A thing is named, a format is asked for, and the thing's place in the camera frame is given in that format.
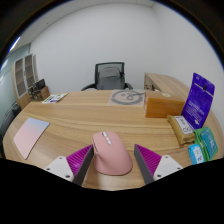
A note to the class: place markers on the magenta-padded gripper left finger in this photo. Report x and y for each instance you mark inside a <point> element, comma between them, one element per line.
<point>60,166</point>

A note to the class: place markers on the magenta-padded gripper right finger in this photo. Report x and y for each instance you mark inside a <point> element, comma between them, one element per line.
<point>168,165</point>

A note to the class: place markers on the pink computer mouse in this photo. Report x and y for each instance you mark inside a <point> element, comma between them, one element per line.
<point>111,156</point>

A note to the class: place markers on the pink-blue gradient mouse pad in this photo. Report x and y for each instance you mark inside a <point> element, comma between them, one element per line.
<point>30,135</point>

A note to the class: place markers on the blue packet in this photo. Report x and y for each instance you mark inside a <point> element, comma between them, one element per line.
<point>196,154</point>

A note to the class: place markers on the beige packet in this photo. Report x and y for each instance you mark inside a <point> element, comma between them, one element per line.
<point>181,128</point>

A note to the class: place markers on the green packet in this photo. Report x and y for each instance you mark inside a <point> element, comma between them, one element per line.
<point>208,141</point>

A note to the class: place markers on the orange wooden box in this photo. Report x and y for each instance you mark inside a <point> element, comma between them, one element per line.
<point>163,106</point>

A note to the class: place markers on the black sofa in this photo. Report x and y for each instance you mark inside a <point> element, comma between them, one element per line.
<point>10,120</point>

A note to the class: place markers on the white printed paper sheet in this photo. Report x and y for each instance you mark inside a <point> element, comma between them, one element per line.
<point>54,98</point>

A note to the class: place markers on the purple pouch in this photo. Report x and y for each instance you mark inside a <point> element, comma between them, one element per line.
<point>198,100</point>

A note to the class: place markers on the small brown cardboard box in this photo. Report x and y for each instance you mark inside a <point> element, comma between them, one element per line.
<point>31,92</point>

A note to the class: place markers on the black box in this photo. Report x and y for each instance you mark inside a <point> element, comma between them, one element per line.
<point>39,84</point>

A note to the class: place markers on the wooden shelf cabinet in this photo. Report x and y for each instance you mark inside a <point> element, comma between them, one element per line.
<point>21,75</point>

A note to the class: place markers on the grey backpack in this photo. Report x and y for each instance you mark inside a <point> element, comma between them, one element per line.
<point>110,78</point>

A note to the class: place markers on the black mesh office chair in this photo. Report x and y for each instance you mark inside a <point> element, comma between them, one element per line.
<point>110,63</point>

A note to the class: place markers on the ceiling light panel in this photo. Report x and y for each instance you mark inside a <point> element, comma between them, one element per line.
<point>15,44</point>

